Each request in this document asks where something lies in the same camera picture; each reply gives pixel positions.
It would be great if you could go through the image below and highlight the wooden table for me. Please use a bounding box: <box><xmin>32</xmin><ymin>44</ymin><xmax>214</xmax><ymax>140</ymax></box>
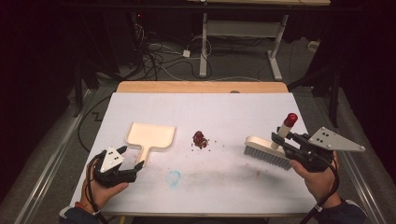
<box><xmin>101</xmin><ymin>80</ymin><xmax>312</xmax><ymax>218</ymax></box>

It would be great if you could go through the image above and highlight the person's left hand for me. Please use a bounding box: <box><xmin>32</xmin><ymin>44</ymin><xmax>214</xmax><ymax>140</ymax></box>
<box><xmin>79</xmin><ymin>160</ymin><xmax>129</xmax><ymax>213</ymax></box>

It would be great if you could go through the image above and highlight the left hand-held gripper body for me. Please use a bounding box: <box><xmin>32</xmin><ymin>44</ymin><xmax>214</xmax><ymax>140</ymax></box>
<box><xmin>92</xmin><ymin>147</ymin><xmax>138</xmax><ymax>189</ymax></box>

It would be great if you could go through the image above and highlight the red bracelet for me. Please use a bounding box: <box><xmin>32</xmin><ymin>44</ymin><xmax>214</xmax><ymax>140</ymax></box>
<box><xmin>74</xmin><ymin>201</ymin><xmax>95</xmax><ymax>214</ymax></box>

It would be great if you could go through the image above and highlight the person's right hand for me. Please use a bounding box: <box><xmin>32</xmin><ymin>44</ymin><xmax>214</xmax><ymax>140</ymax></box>
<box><xmin>290</xmin><ymin>152</ymin><xmax>342</xmax><ymax>208</ymax></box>

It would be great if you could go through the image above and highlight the thin black floor cable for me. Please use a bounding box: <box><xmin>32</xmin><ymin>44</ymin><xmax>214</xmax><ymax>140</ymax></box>
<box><xmin>77</xmin><ymin>95</ymin><xmax>112</xmax><ymax>154</ymax></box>

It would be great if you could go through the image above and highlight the white looped cable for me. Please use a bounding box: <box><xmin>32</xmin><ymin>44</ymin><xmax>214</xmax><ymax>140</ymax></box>
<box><xmin>188</xmin><ymin>35</ymin><xmax>213</xmax><ymax>61</ymax></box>

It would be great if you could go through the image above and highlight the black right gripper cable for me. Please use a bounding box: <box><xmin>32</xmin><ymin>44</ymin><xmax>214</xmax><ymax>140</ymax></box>
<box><xmin>298</xmin><ymin>157</ymin><xmax>341</xmax><ymax>224</ymax></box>

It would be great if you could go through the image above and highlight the cream dustpan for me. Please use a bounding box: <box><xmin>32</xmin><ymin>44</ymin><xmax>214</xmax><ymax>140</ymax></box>
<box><xmin>124</xmin><ymin>121</ymin><xmax>177</xmax><ymax>168</ymax></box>

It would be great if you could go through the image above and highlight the bundle of black floor cables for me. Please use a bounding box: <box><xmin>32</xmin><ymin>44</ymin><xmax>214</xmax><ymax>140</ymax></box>
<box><xmin>134</xmin><ymin>24</ymin><xmax>188</xmax><ymax>82</ymax></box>

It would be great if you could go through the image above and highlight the cream brush with red cap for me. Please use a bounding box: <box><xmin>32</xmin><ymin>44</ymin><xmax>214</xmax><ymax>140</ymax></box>
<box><xmin>243</xmin><ymin>112</ymin><xmax>299</xmax><ymax>172</ymax></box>

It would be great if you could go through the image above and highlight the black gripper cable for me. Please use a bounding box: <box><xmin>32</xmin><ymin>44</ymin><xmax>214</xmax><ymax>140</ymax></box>
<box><xmin>298</xmin><ymin>157</ymin><xmax>341</xmax><ymax>224</ymax></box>
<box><xmin>85</xmin><ymin>155</ymin><xmax>110</xmax><ymax>224</ymax></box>

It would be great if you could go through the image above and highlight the pile of red beans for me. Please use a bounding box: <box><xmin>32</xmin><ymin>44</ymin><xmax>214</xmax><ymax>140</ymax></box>
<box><xmin>191</xmin><ymin>130</ymin><xmax>210</xmax><ymax>150</ymax></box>

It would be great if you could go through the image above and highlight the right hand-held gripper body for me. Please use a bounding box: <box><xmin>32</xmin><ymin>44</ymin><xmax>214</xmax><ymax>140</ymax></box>
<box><xmin>284</xmin><ymin>126</ymin><xmax>366</xmax><ymax>174</ymax></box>

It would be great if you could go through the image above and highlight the black stand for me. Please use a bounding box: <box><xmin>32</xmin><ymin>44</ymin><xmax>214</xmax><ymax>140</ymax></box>
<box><xmin>72</xmin><ymin>59</ymin><xmax>96</xmax><ymax>119</ymax></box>
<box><xmin>288</xmin><ymin>64</ymin><xmax>341</xmax><ymax>129</ymax></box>

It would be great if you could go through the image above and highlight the white-legged desk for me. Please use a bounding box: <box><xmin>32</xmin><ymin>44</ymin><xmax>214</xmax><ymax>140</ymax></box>
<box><xmin>186</xmin><ymin>0</ymin><xmax>332</xmax><ymax>82</ymax></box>

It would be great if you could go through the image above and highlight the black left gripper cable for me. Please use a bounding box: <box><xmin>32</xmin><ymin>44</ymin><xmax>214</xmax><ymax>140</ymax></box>
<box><xmin>85</xmin><ymin>155</ymin><xmax>110</xmax><ymax>224</ymax></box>

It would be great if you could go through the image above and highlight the metal floor rail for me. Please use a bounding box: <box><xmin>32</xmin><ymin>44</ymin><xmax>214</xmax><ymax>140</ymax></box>
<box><xmin>21</xmin><ymin>89</ymin><xmax>96</xmax><ymax>224</ymax></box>
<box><xmin>311</xmin><ymin>92</ymin><xmax>389</xmax><ymax>224</ymax></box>

